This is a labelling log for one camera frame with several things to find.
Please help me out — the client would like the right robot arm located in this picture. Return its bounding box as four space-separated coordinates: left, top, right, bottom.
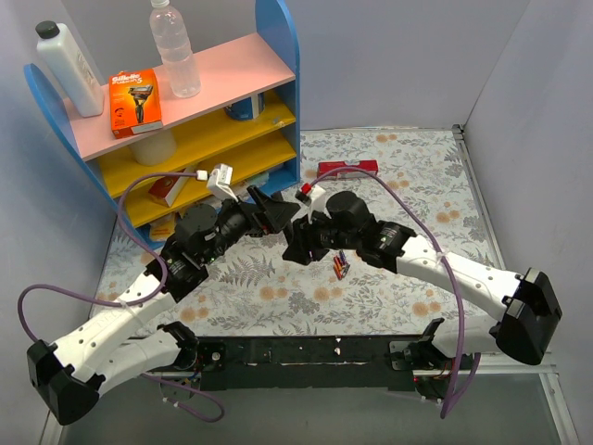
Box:
283 185 562 369

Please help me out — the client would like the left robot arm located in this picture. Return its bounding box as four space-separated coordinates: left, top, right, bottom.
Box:
27 186 300 426

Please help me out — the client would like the green sponge pack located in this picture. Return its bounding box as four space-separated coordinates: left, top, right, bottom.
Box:
244 172 271 188

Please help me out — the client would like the yellow snack packet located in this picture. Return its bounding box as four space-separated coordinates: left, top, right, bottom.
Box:
148 213 176 242

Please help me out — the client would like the red white book box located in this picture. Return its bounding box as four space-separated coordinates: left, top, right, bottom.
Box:
148 176 189 208

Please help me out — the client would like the floral table mat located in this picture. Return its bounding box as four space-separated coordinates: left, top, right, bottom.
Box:
87 128 506 337

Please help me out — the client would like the blue pink yellow shelf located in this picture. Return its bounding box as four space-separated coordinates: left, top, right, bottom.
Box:
24 1 300 237

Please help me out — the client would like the red toothpaste box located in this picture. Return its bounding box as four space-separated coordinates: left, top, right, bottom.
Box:
317 159 379 180

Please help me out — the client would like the blue white can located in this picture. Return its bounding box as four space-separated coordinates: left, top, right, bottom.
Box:
224 93 265 121

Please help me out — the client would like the white cylindrical container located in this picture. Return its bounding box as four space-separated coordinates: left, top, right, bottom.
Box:
129 130 177 167

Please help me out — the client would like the orange razor box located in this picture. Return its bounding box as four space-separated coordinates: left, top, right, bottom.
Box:
108 69 163 139

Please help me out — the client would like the clear plastic water bottle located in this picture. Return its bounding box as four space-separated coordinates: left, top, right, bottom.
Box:
149 0 201 98

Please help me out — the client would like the white bottle black cap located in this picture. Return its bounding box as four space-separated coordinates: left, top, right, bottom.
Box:
35 20 104 118

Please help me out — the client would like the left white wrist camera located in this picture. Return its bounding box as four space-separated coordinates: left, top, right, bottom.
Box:
196 163 238 201

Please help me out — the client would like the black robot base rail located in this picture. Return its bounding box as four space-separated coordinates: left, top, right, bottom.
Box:
152 333 469 402

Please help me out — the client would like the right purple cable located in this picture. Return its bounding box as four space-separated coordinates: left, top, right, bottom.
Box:
309 166 482 420

